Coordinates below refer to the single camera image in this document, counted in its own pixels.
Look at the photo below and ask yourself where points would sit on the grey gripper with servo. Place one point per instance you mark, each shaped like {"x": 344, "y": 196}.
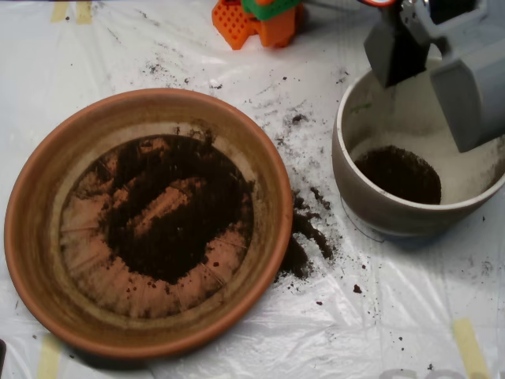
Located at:
{"x": 465, "y": 100}

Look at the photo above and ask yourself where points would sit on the dark soil heap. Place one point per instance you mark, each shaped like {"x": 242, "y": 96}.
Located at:
{"x": 398, "y": 177}

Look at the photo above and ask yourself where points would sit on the dark soil pile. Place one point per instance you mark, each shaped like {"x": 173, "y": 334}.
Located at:
{"x": 165, "y": 256}

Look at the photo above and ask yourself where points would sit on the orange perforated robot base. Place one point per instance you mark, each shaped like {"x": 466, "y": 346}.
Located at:
{"x": 276, "y": 33}

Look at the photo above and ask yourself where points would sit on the white ceramic pot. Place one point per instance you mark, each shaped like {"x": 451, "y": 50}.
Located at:
{"x": 378, "y": 217}

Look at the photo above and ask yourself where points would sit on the spilled dark soil patch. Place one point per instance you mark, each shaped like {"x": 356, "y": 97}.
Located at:
{"x": 296, "y": 256}

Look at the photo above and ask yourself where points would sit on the terracotta plant saucer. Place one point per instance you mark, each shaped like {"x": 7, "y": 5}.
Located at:
{"x": 35, "y": 252}

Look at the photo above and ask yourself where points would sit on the clear plastic cover sheet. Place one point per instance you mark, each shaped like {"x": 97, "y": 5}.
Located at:
{"x": 355, "y": 335}

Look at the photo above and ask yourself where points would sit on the beige masking tape strip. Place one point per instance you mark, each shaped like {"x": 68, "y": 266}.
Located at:
{"x": 469, "y": 347}
{"x": 84, "y": 12}
{"x": 49, "y": 359}
{"x": 59, "y": 11}

